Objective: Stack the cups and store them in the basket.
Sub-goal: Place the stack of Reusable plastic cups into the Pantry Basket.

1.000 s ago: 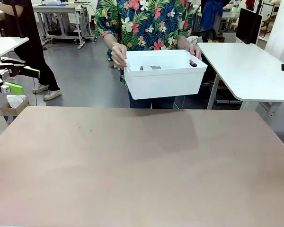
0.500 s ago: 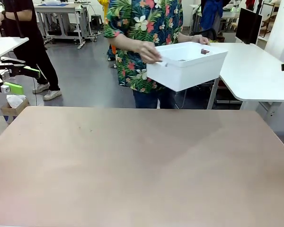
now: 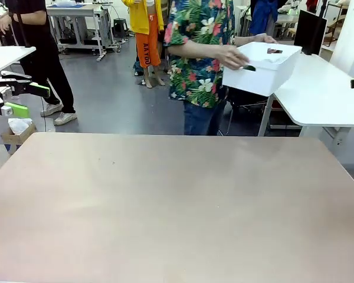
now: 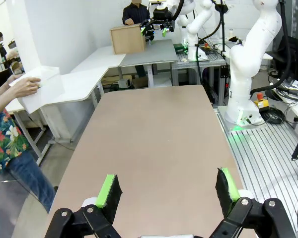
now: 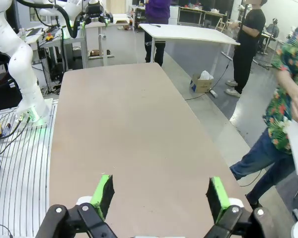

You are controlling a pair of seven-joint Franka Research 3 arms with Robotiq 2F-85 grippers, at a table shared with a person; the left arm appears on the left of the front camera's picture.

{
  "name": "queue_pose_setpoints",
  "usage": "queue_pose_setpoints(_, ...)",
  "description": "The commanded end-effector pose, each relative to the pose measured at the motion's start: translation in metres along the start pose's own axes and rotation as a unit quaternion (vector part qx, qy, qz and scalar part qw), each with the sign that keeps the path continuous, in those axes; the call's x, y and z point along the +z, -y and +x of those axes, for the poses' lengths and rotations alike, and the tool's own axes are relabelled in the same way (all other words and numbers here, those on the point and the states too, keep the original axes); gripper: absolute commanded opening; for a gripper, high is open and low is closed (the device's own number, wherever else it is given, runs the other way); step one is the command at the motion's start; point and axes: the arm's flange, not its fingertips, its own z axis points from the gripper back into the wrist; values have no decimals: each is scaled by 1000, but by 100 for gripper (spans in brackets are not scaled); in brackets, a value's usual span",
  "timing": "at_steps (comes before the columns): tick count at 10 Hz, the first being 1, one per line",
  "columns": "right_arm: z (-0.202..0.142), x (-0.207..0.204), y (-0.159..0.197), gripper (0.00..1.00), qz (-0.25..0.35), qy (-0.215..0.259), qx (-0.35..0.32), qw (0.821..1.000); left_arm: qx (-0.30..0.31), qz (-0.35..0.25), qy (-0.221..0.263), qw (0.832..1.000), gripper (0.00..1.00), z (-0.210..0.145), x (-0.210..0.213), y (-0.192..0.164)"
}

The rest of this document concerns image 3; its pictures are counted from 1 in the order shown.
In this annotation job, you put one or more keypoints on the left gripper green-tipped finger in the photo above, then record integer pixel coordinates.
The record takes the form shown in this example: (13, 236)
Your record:
(16, 109)
(20, 84)

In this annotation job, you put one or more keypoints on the white plastic storage basket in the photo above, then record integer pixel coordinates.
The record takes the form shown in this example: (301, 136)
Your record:
(262, 78)

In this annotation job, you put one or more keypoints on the person's left forearm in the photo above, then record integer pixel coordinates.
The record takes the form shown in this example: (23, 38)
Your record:
(245, 39)

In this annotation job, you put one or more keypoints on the person's right forearm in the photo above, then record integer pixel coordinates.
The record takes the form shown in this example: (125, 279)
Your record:
(197, 48)

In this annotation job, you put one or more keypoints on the person's left hand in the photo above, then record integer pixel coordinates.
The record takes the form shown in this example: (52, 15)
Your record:
(265, 38)

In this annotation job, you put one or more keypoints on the person's right hand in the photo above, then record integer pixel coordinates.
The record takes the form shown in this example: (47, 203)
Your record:
(234, 57)

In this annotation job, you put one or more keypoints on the brown cardboard box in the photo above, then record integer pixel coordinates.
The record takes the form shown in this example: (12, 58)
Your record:
(17, 140)

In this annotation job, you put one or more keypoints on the white desk with stand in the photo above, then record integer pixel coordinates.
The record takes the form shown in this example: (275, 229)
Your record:
(6, 57)

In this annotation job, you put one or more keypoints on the bystander in black clothes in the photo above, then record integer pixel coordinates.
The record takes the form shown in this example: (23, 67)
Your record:
(44, 59)

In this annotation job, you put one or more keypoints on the white side table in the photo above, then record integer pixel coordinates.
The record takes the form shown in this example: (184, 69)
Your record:
(315, 97)

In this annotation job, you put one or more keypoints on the black computer monitor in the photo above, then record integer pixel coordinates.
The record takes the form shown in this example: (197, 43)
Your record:
(309, 31)

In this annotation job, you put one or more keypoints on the grey metal workbench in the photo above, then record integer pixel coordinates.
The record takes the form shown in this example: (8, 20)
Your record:
(82, 20)

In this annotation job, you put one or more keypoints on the black office chair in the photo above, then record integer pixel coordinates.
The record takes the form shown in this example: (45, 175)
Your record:
(247, 101)

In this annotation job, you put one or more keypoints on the blue hanging jacket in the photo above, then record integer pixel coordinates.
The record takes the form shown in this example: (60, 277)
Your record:
(264, 17)

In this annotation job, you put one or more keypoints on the bystander in yellow jacket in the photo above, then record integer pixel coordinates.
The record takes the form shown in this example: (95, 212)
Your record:
(146, 38)

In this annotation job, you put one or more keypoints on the person in floral shirt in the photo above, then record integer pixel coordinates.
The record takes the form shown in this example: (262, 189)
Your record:
(197, 82)

